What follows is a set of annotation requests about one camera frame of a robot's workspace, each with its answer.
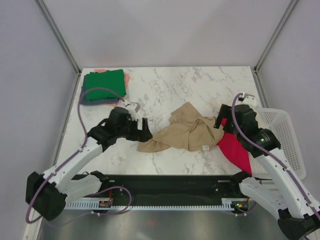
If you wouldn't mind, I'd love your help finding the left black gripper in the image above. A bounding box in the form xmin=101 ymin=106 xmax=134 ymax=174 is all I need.
xmin=116 ymin=116 xmax=152 ymax=143

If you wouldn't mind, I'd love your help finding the red t shirt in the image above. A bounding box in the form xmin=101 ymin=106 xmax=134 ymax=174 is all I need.
xmin=217 ymin=131 xmax=252 ymax=175

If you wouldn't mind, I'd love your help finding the tan t shirt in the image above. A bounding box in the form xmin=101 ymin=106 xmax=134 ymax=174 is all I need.
xmin=137 ymin=102 xmax=224 ymax=153

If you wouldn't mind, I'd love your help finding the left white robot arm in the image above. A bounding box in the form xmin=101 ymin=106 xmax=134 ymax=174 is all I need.
xmin=25 ymin=107 xmax=153 ymax=221

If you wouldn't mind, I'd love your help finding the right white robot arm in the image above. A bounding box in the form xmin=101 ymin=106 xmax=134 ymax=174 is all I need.
xmin=214 ymin=104 xmax=320 ymax=240

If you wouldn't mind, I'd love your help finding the white plastic basket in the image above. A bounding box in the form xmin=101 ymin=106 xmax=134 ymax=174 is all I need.
xmin=252 ymin=107 xmax=306 ymax=180

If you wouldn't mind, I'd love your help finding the folded pink t shirt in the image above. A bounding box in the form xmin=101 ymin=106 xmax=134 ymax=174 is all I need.
xmin=93 ymin=68 xmax=131 ymax=107

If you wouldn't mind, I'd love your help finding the folded green t shirt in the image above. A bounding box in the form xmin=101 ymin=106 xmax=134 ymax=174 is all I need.
xmin=84 ymin=69 xmax=127 ymax=101

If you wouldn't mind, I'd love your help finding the folded blue t shirt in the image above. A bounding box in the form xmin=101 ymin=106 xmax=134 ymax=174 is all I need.
xmin=79 ymin=74 xmax=121 ymax=106

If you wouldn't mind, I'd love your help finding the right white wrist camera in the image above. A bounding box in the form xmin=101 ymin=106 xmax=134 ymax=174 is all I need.
xmin=237 ymin=92 xmax=258 ymax=108

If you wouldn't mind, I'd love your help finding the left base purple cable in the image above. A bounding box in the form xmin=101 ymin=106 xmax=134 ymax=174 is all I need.
xmin=91 ymin=184 xmax=135 ymax=217

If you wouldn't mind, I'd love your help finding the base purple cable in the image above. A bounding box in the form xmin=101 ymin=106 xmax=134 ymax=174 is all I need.
xmin=91 ymin=184 xmax=135 ymax=217
xmin=228 ymin=197 xmax=258 ymax=218

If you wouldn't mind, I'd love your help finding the white cable duct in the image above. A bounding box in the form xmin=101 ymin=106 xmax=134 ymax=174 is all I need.
xmin=64 ymin=198 xmax=234 ymax=211

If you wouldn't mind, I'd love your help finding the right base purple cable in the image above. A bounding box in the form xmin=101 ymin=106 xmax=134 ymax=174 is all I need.
xmin=228 ymin=197 xmax=258 ymax=218

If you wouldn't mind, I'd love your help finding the right aluminium frame post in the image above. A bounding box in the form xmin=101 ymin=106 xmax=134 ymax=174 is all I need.
xmin=251 ymin=0 xmax=300 ymax=74

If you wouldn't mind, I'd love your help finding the aluminium frame post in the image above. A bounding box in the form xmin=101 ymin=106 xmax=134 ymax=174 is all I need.
xmin=34 ymin=0 xmax=81 ymax=76
xmin=251 ymin=0 xmax=300 ymax=74

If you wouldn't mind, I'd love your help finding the left aluminium frame post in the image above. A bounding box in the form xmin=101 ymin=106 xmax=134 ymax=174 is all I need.
xmin=34 ymin=0 xmax=81 ymax=76

